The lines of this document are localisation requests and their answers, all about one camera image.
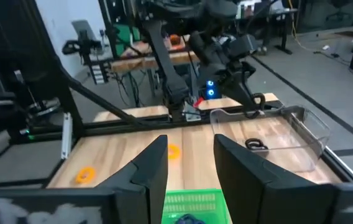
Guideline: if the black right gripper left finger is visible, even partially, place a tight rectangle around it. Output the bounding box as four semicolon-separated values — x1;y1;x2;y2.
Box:
97;134;168;224

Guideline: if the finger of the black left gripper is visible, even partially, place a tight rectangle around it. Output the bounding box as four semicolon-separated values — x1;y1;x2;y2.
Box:
224;77;257;111

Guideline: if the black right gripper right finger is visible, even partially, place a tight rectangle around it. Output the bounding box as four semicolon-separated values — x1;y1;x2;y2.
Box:
213;133;336;224

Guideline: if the purple spring keychain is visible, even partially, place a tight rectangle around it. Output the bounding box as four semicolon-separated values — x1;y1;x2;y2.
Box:
173;213;207;224

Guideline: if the green plastic basket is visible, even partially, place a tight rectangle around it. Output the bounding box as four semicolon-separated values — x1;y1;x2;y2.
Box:
161;188;231;224

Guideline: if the black office desk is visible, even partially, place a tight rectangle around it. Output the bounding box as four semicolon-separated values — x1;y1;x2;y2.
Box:
238;7;298;56

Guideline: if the clear plastic container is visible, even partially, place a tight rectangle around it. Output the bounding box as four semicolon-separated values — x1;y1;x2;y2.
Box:
209;105;331;174

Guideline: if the wooden workbench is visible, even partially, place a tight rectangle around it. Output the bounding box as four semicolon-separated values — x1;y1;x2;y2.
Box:
109;42;201;74

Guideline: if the green box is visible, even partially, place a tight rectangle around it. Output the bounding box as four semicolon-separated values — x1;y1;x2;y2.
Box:
114;24;140;57

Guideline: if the orange spring keychain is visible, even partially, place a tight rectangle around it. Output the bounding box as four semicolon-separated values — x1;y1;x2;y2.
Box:
167;143;181;161
75;167;97;184

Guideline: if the orange extension cable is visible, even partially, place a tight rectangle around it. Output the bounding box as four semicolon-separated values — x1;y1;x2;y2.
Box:
288;0;320;52

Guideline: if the silver aluminium bracket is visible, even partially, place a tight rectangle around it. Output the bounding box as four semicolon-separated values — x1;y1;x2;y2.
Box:
60;112;73;160

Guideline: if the black metal rig frame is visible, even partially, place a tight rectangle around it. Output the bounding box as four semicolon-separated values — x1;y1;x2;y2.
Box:
0;0;353;187

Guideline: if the black camera stand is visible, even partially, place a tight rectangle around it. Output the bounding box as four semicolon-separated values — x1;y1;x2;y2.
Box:
62;20;109;85

